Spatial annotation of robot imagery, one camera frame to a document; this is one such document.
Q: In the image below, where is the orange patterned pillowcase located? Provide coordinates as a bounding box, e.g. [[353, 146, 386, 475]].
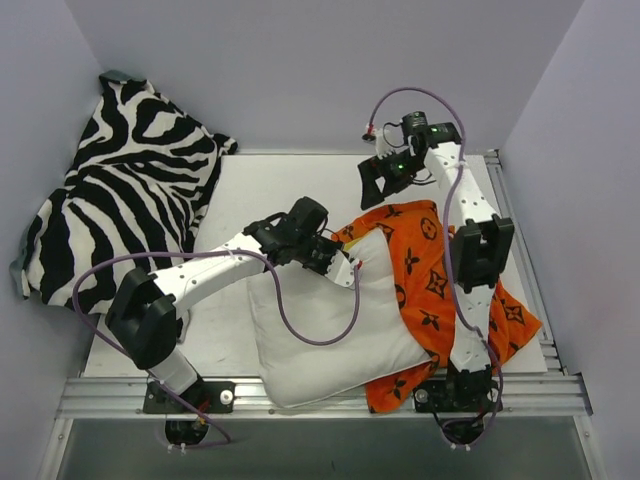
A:
[[332, 199, 544, 415]]

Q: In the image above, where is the white pillow yellow side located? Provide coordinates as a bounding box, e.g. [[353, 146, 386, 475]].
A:
[[247, 229, 430, 398]]

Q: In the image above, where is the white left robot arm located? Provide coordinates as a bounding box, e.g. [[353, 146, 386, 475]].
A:
[[105, 197, 358, 411]]

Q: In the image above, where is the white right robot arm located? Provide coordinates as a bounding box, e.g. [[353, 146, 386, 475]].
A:
[[358, 111, 515, 409]]

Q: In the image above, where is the zebra print pillow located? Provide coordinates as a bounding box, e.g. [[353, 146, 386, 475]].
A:
[[9, 70, 239, 314]]

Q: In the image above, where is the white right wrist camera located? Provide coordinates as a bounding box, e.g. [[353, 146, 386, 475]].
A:
[[373, 128, 399, 159]]

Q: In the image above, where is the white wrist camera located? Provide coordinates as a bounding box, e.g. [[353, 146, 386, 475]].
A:
[[324, 251, 361, 288], [373, 128, 399, 159]]

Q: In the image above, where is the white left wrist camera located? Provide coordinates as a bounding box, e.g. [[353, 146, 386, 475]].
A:
[[324, 251, 361, 288]]

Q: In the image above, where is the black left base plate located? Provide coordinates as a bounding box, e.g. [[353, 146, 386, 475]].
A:
[[142, 380, 236, 414]]

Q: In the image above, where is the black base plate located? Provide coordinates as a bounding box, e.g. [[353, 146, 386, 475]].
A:
[[413, 378, 503, 414], [142, 380, 236, 414]]

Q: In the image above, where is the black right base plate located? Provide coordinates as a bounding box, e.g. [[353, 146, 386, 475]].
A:
[[413, 378, 503, 414]]

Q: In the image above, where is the aluminium mounting rail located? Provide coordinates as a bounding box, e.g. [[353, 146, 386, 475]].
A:
[[57, 372, 592, 419]]

